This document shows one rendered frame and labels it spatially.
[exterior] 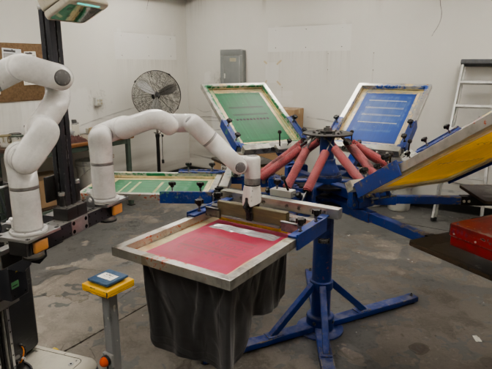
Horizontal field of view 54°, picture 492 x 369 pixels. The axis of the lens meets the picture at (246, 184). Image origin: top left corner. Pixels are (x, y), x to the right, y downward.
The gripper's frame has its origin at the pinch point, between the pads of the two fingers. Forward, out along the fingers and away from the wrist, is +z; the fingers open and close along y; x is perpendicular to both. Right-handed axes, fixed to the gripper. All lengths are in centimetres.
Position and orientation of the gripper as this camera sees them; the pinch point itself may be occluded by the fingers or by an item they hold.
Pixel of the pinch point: (252, 215)
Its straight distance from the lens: 227.5
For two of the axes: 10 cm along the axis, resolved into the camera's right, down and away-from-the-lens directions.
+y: -5.5, 2.0, -8.1
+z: 0.0, 9.7, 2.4
